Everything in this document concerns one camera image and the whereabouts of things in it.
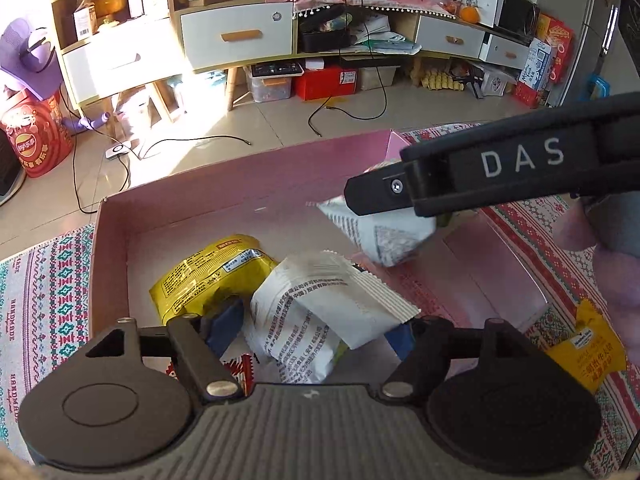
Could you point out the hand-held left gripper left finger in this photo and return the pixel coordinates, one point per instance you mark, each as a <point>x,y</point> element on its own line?
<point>225,321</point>

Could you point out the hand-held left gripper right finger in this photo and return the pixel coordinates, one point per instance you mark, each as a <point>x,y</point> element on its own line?
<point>400,342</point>

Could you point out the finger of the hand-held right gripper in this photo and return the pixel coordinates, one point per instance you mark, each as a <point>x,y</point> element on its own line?
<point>380,192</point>

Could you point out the white green snack packet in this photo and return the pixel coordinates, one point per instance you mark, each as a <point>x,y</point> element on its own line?
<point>300,320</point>
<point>385,240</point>

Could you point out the red snack packet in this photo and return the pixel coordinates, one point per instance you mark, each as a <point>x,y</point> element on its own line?
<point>242,370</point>

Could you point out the yellow snack packet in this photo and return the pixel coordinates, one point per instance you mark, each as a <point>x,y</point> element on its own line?
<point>200,275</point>
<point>585,350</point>

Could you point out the pink cardboard box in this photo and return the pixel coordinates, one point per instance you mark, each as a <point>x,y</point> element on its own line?
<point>300,195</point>

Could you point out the person's right hand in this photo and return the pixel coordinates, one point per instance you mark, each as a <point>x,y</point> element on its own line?
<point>622,300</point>

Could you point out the small red box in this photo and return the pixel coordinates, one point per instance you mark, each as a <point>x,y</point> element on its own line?
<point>530,95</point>

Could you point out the white printed carton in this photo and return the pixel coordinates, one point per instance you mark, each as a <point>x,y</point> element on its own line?
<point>497,85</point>

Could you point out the blue white carton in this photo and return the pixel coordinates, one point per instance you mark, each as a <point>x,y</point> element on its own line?
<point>537,65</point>

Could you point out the blue plastic basket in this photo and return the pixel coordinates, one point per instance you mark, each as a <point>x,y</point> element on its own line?
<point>597,90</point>

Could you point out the yellow carton row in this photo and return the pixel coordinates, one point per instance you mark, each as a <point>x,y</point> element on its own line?
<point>435,81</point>

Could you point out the red gift box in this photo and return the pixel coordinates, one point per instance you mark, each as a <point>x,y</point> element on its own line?
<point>560,45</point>

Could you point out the clear storage bin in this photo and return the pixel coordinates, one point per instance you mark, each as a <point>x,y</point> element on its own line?
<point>270,87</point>

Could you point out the paper stack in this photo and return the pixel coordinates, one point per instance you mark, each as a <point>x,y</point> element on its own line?
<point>385,40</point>

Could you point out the white black microwave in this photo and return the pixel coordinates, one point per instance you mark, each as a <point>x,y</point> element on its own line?
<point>515,7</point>

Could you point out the orange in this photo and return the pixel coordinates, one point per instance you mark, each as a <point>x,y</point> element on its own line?
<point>470,14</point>

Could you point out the black case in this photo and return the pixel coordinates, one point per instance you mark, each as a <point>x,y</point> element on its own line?
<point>325,40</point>

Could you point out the silver refrigerator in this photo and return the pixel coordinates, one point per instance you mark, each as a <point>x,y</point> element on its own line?
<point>590,10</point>

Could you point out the patterned woven mat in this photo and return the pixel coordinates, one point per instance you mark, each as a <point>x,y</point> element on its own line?
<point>50,310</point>

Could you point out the white floor device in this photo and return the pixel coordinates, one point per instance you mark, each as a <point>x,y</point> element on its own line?
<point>117,152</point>

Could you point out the white drawer cabinet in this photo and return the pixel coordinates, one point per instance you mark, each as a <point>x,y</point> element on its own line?
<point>200,50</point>

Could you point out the purple handheld tool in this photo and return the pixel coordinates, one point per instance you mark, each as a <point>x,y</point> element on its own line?
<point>90,122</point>

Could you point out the red chips bag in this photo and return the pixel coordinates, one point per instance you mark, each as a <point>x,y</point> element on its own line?
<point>35,145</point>

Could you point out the black fan heater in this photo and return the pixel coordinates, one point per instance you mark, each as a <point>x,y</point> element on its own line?
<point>7,165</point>

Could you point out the wooden shelf unit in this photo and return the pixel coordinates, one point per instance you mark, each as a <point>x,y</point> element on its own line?
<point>125,60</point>

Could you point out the white box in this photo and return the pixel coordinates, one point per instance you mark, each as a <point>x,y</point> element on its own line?
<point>147,2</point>

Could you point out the purple hat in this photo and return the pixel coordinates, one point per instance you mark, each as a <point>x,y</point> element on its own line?
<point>30,55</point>

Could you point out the white labelled carton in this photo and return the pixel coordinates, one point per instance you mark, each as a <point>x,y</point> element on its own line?
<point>84,22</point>

